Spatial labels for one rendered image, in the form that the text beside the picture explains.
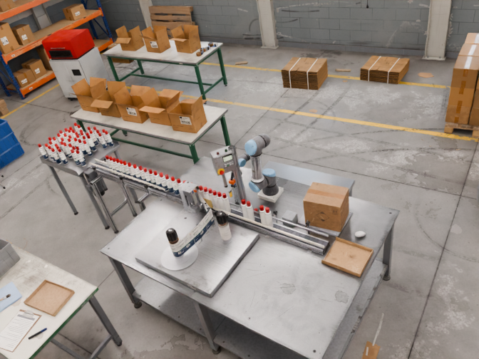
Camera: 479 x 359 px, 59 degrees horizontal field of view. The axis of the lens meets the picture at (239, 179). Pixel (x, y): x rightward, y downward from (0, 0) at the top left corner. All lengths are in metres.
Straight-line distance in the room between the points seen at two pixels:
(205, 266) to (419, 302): 1.94
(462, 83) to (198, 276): 4.01
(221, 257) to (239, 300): 0.41
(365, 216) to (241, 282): 1.17
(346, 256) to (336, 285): 0.28
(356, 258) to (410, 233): 1.46
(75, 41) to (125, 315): 5.38
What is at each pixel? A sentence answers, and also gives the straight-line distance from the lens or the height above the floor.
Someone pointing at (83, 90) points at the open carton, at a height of 1.02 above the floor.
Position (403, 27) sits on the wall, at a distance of 8.25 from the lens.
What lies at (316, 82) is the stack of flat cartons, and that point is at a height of 0.12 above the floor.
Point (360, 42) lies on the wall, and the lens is 8.56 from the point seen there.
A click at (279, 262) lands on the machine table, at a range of 3.37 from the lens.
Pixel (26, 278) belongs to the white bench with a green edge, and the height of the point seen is 0.80.
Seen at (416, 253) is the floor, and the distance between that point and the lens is 4.56.
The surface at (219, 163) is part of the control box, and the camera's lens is 3.46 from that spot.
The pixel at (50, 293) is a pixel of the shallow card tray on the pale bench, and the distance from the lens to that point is 3.91.
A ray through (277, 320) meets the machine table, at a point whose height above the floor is 0.83.
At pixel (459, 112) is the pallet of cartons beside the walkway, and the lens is 6.09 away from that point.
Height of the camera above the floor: 3.38
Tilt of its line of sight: 38 degrees down
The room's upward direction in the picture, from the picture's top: 12 degrees counter-clockwise
